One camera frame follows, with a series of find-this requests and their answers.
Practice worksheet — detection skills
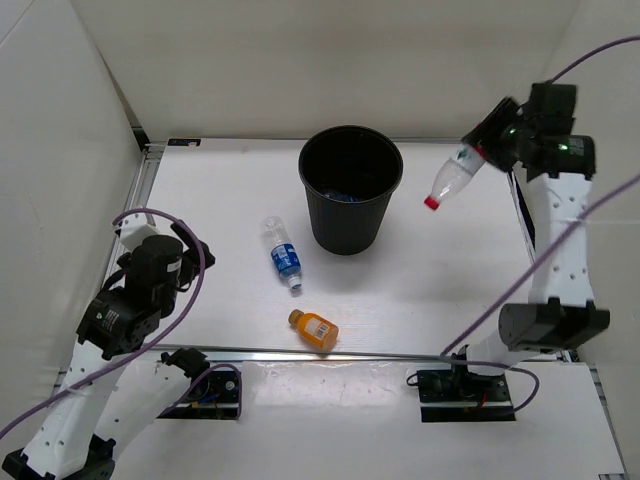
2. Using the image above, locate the clear bottle red label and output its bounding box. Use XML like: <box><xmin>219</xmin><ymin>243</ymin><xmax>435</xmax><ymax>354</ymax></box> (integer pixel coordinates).
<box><xmin>424</xmin><ymin>144</ymin><xmax>485</xmax><ymax>210</ymax></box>

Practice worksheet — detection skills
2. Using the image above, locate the clear bottle dark blue label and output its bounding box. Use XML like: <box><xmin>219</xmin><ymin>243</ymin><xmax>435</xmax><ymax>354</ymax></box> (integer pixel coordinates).
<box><xmin>261</xmin><ymin>216</ymin><xmax>302</xmax><ymax>291</ymax></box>

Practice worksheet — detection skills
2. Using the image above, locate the orange juice bottle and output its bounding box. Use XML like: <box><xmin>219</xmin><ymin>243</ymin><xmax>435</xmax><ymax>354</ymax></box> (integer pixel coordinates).
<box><xmin>288</xmin><ymin>309</ymin><xmax>339</xmax><ymax>351</ymax></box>

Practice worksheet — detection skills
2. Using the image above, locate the clear bottle light blue label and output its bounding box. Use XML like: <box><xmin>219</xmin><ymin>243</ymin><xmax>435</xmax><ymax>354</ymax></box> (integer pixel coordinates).
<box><xmin>320</xmin><ymin>188</ymin><xmax>368</xmax><ymax>203</ymax></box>

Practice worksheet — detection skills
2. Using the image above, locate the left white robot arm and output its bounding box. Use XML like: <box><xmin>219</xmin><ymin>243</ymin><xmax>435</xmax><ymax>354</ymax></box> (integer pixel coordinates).
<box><xmin>2</xmin><ymin>214</ymin><xmax>215</xmax><ymax>479</ymax></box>

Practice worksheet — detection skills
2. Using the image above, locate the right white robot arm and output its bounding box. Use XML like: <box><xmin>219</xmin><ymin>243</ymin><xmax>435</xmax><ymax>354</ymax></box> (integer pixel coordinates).
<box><xmin>449</xmin><ymin>81</ymin><xmax>610</xmax><ymax>400</ymax></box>

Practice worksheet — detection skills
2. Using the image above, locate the black plastic bin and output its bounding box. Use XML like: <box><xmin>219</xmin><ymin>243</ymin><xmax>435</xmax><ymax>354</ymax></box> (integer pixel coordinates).
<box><xmin>298</xmin><ymin>125</ymin><xmax>404</xmax><ymax>255</ymax></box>

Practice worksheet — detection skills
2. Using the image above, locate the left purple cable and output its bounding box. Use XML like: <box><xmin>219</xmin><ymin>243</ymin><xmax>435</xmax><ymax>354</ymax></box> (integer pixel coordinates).
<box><xmin>0</xmin><ymin>208</ymin><xmax>245</xmax><ymax>441</ymax></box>

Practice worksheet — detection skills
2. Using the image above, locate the purple cable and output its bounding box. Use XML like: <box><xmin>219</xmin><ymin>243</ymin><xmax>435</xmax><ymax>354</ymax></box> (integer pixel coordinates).
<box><xmin>439</xmin><ymin>35</ymin><xmax>640</xmax><ymax>412</ymax></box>
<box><xmin>0</xmin><ymin>208</ymin><xmax>245</xmax><ymax>441</ymax></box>

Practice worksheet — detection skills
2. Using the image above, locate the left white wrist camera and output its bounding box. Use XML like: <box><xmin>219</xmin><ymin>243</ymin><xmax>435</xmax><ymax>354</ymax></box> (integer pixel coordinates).
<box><xmin>113</xmin><ymin>213</ymin><xmax>159</xmax><ymax>252</ymax></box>

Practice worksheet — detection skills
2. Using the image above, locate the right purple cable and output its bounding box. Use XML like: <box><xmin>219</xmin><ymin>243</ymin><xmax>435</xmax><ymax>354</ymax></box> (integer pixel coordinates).
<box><xmin>439</xmin><ymin>35</ymin><xmax>640</xmax><ymax>412</ymax></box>

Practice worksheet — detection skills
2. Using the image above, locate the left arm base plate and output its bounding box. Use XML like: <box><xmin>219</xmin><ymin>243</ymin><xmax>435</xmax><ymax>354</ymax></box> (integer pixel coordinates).
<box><xmin>158</xmin><ymin>364</ymin><xmax>243</xmax><ymax>421</ymax></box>

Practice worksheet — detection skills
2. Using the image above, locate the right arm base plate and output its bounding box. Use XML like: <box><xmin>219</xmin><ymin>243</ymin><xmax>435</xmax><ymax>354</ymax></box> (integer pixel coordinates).
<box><xmin>406</xmin><ymin>366</ymin><xmax>516</xmax><ymax>423</ymax></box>

